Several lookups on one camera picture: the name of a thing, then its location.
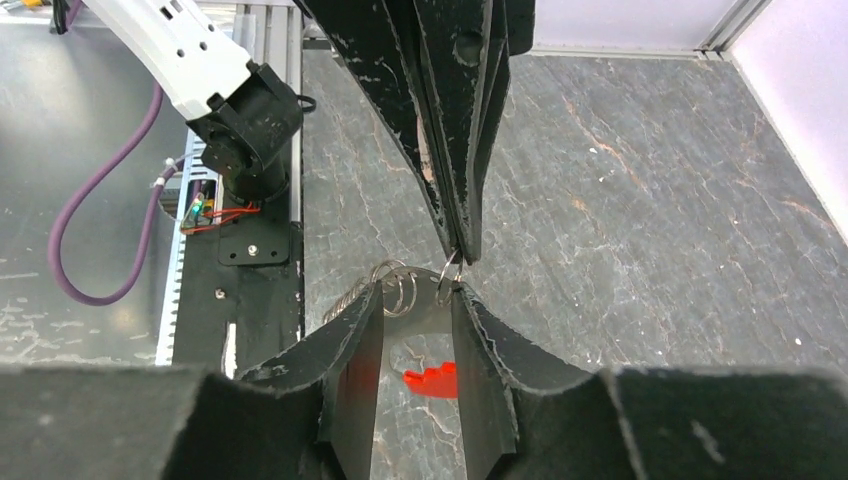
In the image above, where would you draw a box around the white slotted cable duct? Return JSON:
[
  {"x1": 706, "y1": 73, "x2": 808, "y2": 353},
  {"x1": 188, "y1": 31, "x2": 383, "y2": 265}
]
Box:
[{"x1": 154, "y1": 131, "x2": 215, "y2": 366}]

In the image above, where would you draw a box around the red key tag with keyring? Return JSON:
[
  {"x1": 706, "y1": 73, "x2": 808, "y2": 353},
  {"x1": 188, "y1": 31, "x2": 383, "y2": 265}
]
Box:
[{"x1": 321, "y1": 248, "x2": 468, "y2": 401}]

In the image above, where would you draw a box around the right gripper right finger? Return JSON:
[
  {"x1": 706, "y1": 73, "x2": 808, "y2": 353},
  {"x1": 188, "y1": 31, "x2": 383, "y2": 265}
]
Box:
[{"x1": 451, "y1": 284, "x2": 590, "y2": 479}]

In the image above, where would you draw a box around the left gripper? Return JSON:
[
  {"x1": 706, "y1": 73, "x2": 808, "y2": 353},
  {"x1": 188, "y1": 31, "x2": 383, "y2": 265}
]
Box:
[{"x1": 297, "y1": 0, "x2": 536, "y2": 264}]

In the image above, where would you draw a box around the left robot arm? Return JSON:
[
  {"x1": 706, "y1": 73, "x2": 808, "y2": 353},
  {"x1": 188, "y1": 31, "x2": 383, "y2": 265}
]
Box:
[{"x1": 90, "y1": 1, "x2": 536, "y2": 264}]

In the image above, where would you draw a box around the aluminium frame rail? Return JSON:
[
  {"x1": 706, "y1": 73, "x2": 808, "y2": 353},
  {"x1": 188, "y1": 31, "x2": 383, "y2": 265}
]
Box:
[{"x1": 227, "y1": 1, "x2": 766, "y2": 63}]

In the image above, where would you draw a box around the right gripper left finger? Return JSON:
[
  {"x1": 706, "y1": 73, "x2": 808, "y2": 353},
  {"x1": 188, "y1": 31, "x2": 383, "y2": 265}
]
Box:
[{"x1": 238, "y1": 282, "x2": 384, "y2": 479}]

